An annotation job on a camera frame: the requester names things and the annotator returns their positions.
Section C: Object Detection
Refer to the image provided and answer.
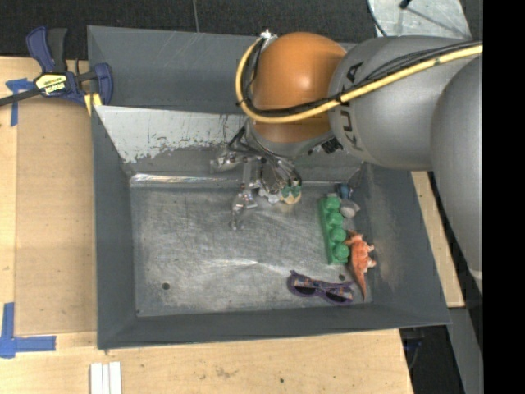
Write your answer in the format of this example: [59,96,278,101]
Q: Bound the purple sunglasses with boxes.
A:
[286,269,356,305]

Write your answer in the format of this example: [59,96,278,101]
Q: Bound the black cylinder on white bracket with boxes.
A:
[313,137,345,156]

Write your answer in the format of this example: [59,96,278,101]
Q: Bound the grey metal bin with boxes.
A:
[86,25,453,350]

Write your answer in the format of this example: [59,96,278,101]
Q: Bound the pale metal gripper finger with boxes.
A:
[239,193,260,228]
[230,192,248,231]

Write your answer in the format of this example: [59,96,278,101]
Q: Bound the green studded toy block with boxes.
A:
[318,193,351,267]

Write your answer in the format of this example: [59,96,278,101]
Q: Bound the orange toy dinosaur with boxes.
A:
[344,229,377,303]

